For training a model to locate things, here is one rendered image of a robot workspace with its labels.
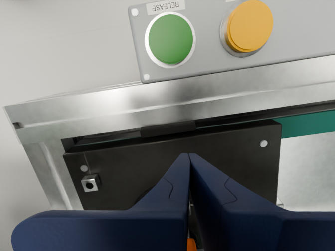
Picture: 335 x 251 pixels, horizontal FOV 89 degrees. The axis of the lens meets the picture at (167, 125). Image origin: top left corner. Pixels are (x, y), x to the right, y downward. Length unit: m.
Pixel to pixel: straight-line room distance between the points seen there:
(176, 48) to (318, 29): 0.13
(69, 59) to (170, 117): 0.19
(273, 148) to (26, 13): 0.37
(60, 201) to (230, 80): 0.25
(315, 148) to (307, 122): 0.08
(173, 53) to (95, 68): 0.16
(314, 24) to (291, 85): 0.06
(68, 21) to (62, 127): 0.16
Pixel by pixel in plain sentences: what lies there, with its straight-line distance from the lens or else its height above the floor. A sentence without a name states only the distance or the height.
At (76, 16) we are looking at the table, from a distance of 0.31.
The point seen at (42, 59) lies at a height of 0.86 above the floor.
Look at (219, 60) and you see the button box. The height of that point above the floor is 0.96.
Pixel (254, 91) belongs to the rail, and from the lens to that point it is 0.21.
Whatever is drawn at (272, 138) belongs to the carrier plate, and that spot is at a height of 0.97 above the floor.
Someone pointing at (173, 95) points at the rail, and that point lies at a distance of 0.18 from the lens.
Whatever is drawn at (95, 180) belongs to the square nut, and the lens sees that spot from 0.21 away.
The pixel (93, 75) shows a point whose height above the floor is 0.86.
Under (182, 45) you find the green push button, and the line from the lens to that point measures 0.17.
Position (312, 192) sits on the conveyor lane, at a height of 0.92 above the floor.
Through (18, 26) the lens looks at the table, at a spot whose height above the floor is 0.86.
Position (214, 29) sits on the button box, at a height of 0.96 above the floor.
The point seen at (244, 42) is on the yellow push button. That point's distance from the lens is 0.18.
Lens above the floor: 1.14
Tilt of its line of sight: 71 degrees down
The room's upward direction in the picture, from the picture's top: 178 degrees clockwise
